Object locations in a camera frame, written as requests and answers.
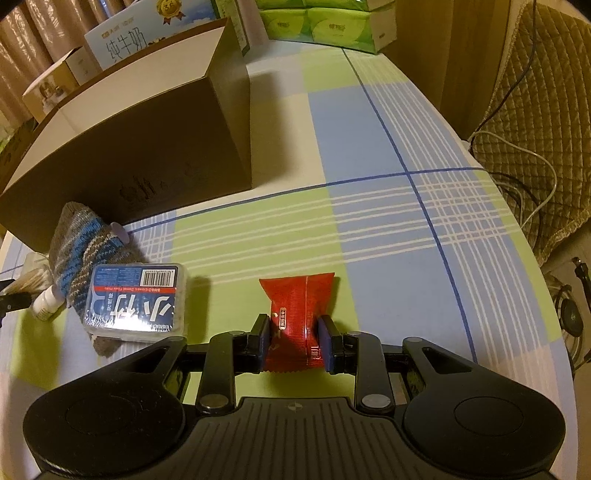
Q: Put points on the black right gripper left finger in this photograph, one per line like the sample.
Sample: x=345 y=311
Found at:
x=226 y=355

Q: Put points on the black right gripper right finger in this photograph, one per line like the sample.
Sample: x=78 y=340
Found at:
x=366 y=358

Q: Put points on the cotton swab bag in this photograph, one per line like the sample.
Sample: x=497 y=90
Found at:
x=37 y=280

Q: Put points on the red snack packet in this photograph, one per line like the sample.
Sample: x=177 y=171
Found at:
x=296 y=303

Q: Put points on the blue grey knitted sock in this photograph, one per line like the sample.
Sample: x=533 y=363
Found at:
x=82 y=241

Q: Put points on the clear dental floss box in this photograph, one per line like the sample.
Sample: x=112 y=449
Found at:
x=136 y=302

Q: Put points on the plaid bed sheet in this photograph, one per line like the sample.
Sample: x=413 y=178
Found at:
x=354 y=172

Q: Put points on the black headphones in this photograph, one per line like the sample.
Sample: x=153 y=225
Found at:
x=571 y=323

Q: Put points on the small white product box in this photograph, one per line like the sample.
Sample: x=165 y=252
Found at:
x=61 y=79

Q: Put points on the brown cardboard storage box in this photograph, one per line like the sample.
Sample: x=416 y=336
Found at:
x=164 y=129

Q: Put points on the beige curtain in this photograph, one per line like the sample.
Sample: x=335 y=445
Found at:
x=35 y=34

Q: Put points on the quilted olive chair cover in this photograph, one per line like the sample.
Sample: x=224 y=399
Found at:
x=537 y=129

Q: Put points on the blue milk carton box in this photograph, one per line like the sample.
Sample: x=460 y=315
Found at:
x=146 y=22

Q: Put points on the green tissue pack bundle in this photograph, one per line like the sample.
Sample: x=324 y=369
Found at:
x=361 y=25

